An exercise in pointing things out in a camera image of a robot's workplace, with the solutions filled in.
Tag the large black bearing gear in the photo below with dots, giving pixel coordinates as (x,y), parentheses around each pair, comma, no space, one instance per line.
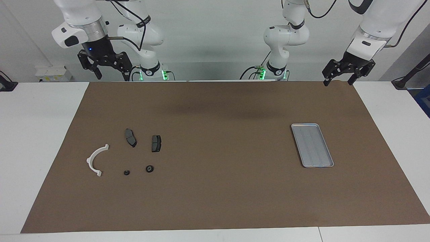
(149,168)

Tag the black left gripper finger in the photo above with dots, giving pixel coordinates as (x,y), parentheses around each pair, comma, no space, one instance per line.
(367,67)
(332,69)

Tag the white power strip box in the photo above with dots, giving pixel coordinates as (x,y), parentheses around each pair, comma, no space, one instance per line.
(53,74)

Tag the brown table mat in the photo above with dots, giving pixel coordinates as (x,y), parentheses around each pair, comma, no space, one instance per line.
(201,188)

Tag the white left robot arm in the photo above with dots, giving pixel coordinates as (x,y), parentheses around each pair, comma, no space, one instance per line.
(285,37)

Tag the silver metal tray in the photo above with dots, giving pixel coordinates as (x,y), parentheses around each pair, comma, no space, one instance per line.
(312,146)

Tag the black stand with pole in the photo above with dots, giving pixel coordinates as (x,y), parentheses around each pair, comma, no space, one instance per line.
(401,82)

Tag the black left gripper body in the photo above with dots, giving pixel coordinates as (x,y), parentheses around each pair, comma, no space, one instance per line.
(352,60)

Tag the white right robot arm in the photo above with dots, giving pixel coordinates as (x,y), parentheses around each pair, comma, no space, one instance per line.
(144,33)

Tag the blue crate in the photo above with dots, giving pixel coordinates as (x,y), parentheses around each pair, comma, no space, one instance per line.
(425,101)

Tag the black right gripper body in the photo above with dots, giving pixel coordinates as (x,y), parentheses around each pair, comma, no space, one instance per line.
(99,48)

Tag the white semicircular plastic bracket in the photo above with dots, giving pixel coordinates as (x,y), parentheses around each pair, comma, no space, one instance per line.
(90,164)

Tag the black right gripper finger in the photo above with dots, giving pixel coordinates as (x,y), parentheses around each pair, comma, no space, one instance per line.
(85,62)
(124,64)

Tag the long dark grey brake pad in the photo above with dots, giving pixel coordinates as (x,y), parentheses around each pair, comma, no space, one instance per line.
(130,137)

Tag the short dark grey brake pad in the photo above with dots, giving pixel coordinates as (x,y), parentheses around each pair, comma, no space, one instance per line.
(156,143)

